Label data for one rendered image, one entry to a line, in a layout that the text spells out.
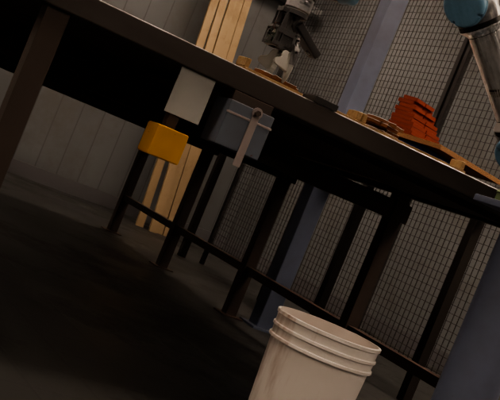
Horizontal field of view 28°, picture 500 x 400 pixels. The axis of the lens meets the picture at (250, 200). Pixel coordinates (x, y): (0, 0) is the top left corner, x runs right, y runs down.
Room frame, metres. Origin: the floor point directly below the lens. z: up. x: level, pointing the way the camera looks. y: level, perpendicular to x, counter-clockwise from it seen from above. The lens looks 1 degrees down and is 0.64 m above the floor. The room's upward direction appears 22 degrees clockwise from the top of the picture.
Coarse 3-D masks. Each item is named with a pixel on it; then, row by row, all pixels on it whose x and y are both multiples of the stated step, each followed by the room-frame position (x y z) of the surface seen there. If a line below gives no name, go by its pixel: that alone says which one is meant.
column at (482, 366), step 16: (496, 208) 2.82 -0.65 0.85; (496, 240) 2.82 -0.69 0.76; (496, 256) 2.77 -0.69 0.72; (496, 272) 2.75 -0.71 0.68; (480, 288) 2.78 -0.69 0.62; (496, 288) 2.74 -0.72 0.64; (480, 304) 2.76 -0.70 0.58; (496, 304) 2.73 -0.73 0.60; (464, 320) 2.80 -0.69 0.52; (480, 320) 2.74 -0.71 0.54; (496, 320) 2.72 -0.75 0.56; (464, 336) 2.77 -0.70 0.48; (480, 336) 2.73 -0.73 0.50; (496, 336) 2.72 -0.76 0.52; (464, 352) 2.75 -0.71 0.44; (480, 352) 2.73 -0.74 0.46; (496, 352) 2.72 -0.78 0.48; (448, 368) 2.78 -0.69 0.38; (464, 368) 2.74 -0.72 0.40; (480, 368) 2.72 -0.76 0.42; (496, 368) 2.72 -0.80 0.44; (448, 384) 2.76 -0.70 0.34; (464, 384) 2.73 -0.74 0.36; (480, 384) 2.72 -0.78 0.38; (496, 384) 2.73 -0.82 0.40
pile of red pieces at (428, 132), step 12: (408, 96) 3.97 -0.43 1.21; (396, 108) 3.98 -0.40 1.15; (408, 108) 3.95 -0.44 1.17; (420, 108) 3.98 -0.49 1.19; (432, 108) 4.03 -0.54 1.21; (396, 120) 3.96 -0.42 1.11; (408, 120) 3.93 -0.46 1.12; (420, 120) 3.96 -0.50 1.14; (432, 120) 4.03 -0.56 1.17; (408, 132) 3.91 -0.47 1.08; (420, 132) 3.96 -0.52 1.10; (432, 132) 4.04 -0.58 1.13
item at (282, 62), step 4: (284, 52) 2.78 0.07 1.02; (288, 52) 2.79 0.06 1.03; (280, 56) 2.77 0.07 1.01; (284, 56) 2.78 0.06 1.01; (288, 56) 2.79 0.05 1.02; (276, 60) 2.76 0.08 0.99; (280, 60) 2.77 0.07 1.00; (284, 60) 2.78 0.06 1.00; (288, 60) 2.78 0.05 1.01; (276, 64) 2.76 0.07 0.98; (280, 64) 2.77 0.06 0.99; (284, 64) 2.78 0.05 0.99; (288, 64) 2.78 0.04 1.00; (280, 68) 2.77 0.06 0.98; (284, 68) 2.77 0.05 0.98; (288, 68) 2.77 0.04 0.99; (292, 68) 2.78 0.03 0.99; (284, 72) 2.78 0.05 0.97; (288, 72) 2.77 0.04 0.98; (284, 76) 2.77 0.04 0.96; (288, 76) 2.78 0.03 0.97; (284, 80) 2.77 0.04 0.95
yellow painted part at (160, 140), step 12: (168, 120) 2.51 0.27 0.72; (144, 132) 2.52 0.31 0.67; (156, 132) 2.46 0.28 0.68; (168, 132) 2.47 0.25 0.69; (144, 144) 2.49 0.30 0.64; (156, 144) 2.47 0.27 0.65; (168, 144) 2.48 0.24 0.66; (180, 144) 2.49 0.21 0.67; (156, 156) 2.47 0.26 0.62; (168, 156) 2.48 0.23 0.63; (180, 156) 2.50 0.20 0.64
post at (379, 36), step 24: (384, 0) 5.02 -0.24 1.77; (408, 0) 5.01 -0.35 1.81; (384, 24) 4.97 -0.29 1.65; (360, 48) 5.05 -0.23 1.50; (384, 48) 5.00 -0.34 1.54; (360, 72) 4.97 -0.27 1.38; (360, 96) 4.99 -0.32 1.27; (312, 192) 4.97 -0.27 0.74; (312, 216) 4.99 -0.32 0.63; (288, 240) 4.99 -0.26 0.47; (288, 264) 4.98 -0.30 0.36; (264, 288) 5.03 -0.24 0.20; (288, 288) 5.01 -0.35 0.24; (264, 312) 4.97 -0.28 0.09
